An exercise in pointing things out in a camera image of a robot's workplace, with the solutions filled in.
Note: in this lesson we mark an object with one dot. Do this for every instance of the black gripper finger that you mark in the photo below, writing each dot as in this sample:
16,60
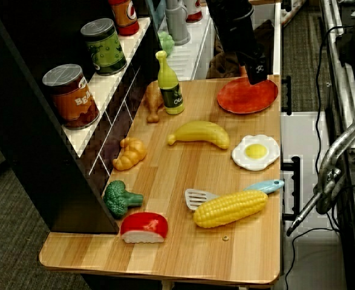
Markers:
258,70

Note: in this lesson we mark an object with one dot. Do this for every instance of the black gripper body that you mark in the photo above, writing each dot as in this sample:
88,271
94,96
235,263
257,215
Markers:
246,49

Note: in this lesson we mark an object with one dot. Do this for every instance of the yellow toy banana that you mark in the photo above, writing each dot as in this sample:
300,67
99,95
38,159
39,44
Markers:
199,132

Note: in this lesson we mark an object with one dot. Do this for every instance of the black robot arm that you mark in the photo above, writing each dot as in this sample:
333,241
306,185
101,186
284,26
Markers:
231,21

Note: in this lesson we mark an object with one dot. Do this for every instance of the red round plate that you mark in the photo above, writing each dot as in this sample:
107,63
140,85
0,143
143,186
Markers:
243,98

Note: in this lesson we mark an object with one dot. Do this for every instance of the white toy sink unit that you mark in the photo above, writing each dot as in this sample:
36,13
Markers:
192,60

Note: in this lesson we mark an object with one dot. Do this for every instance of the small red white toy bottle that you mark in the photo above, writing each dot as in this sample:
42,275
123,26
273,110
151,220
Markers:
193,10

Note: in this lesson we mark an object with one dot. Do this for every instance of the gray toy faucet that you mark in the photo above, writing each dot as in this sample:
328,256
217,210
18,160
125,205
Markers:
177,24

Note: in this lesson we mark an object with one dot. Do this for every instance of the green toy bell pepper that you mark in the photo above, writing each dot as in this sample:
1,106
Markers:
166,43

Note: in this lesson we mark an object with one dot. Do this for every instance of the toy fried egg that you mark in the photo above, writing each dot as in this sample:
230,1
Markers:
255,152

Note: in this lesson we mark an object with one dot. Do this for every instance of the green olive oil toy bottle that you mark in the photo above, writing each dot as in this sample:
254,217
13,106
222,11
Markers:
171,87

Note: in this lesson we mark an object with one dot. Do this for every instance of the brown toy chicken drumstick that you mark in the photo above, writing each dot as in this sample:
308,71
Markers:
153,99

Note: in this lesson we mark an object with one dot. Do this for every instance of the red ketchup toy bottle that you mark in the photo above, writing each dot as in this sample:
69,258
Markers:
125,16

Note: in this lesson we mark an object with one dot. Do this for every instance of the yellow toy corn cob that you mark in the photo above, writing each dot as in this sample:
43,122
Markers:
230,208

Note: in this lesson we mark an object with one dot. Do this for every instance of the green peas toy can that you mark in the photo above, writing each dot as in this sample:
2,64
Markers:
104,48

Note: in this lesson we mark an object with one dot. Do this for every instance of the orange toy croissant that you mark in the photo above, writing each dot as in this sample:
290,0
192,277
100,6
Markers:
132,152

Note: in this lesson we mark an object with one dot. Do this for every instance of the orange beans toy can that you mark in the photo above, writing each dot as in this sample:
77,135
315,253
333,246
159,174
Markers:
71,96

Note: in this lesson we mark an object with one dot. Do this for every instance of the green toy broccoli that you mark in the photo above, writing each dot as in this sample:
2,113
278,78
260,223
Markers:
118,197

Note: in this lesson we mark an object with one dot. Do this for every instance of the red and white toy sushi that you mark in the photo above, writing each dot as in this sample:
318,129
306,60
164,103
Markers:
144,226

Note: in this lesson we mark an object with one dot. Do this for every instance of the black shelf unit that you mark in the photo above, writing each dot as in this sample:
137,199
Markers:
29,121

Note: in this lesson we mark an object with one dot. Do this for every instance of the aluminium frame rail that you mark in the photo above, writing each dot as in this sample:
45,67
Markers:
337,75

